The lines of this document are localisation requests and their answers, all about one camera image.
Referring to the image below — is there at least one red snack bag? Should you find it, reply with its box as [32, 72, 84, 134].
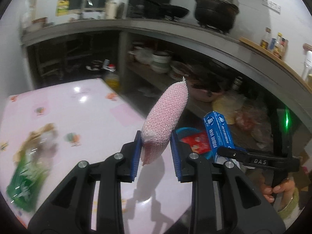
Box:
[181, 132, 211, 154]

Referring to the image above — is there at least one blue white toothpaste box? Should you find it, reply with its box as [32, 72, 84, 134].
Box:
[203, 111, 242, 168]

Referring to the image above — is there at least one green plastic bottle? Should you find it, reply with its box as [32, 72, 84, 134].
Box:
[6, 136, 51, 212]

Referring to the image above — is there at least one brown paper napkin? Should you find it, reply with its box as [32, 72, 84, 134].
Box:
[13, 123, 57, 164]

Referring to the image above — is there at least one pink mesh scrub sponge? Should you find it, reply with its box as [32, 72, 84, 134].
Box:
[141, 79, 188, 165]

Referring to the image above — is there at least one grey concrete kitchen counter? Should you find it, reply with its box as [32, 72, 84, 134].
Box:
[20, 18, 312, 152]

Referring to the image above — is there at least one blue mesh trash basket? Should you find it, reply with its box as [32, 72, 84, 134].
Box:
[175, 127, 214, 162]

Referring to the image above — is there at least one person's right hand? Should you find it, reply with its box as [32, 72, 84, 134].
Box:
[258, 177, 296, 206]

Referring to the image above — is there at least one green white fluffy sleeve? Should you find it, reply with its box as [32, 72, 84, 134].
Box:
[278, 188, 301, 222]

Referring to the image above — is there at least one yellow bag on shelf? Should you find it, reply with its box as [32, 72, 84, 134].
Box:
[212, 92, 246, 125]

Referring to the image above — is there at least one wooden condiment shelf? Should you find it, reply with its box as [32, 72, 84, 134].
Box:
[238, 36, 312, 93]

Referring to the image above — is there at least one pink plastic basin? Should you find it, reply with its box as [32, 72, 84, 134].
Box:
[186, 79, 224, 103]

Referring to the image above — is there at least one yellow cooking oil jug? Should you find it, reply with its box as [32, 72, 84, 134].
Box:
[104, 64, 120, 92]

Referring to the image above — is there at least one stack of white bowls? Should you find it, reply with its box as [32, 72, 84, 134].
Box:
[150, 51, 171, 74]

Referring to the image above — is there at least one white plastic bag on shelf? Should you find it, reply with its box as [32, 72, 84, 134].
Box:
[128, 47, 153, 65]

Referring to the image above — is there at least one black cooking pot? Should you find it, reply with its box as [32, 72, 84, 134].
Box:
[194, 0, 239, 33]

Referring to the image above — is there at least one black wok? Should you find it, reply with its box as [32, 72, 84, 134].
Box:
[143, 0, 189, 21]

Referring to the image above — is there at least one yellow green detergent bottle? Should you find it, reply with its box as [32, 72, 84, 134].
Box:
[56, 0, 70, 16]

